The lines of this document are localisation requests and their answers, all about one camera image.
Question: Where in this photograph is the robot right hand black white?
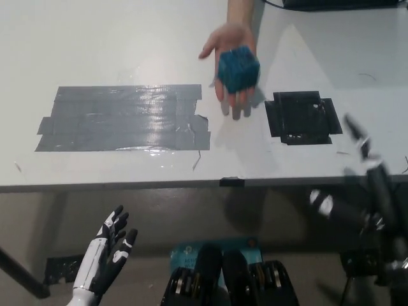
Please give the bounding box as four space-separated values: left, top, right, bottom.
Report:
309 113 396 230

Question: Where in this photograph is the black flat device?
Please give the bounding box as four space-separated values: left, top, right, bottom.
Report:
282 0 408 12

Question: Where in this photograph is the grey duct tape patch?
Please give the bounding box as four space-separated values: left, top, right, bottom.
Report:
34 84 212 152

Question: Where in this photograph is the black cable on floor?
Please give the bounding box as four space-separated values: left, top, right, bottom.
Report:
340 276 355 306

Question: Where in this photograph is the black floor tape patch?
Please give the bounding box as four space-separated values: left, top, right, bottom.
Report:
339 248 383 278
43 254 87 286

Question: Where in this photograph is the small black tape strip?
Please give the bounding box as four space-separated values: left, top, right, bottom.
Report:
219 176 246 187

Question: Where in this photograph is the person's bare hand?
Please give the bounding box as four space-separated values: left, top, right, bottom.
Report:
198 22 261 121

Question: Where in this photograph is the blue rubik's cube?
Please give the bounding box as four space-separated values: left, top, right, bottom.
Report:
217 45 261 95

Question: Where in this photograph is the black slanted rod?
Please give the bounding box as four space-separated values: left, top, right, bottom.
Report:
0 245 52 299

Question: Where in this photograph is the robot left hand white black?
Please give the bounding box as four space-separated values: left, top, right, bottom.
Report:
72 205 138 296

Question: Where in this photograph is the black tape square patch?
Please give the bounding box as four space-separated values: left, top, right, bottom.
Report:
264 91 344 146

